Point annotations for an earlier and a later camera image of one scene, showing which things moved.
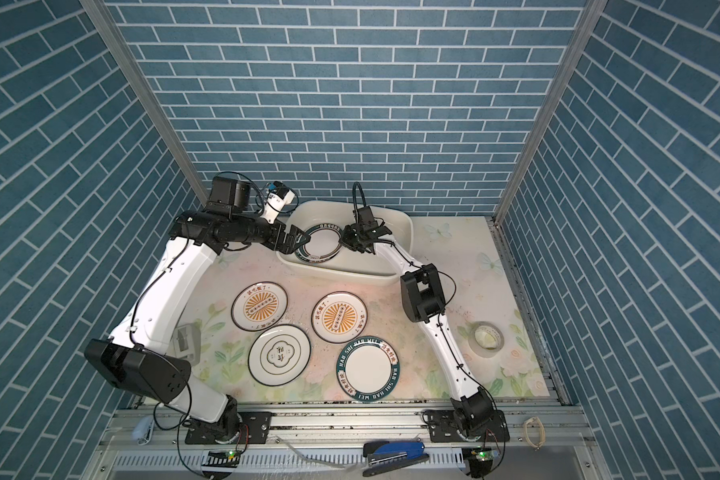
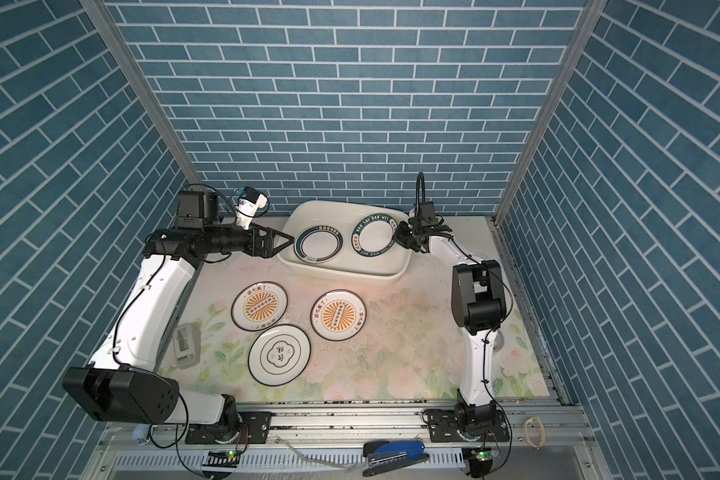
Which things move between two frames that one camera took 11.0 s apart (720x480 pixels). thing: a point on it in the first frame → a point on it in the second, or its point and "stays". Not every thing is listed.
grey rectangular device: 187,342 stays
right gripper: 346,234 → 398,236
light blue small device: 143,430 stays
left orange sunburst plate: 258,306 stays
